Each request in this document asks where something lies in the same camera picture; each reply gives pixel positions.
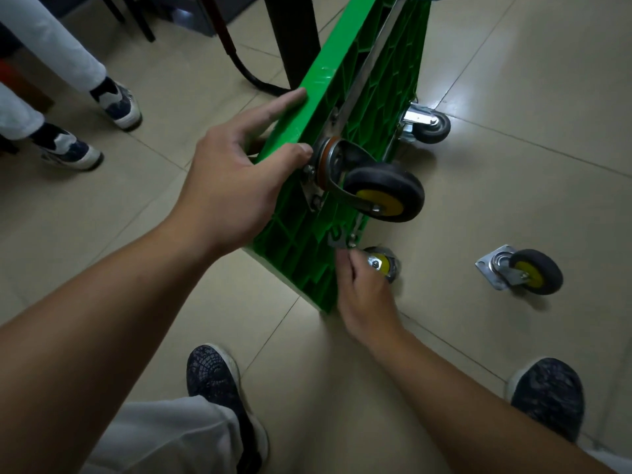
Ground person's right hand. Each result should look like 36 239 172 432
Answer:
334 248 408 349

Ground person's left hand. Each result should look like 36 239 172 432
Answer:
165 87 315 260

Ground silver wrench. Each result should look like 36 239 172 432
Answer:
327 224 359 251

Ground green platform trolley deck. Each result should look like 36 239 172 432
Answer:
197 0 433 314

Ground person's right forearm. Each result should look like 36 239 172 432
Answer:
377 330 618 474

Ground person's left forearm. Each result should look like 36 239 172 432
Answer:
0 221 218 474

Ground person's dark shoe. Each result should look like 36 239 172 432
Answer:
186 344 270 474
504 356 586 444

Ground person's light trousers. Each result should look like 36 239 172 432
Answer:
81 395 632 474

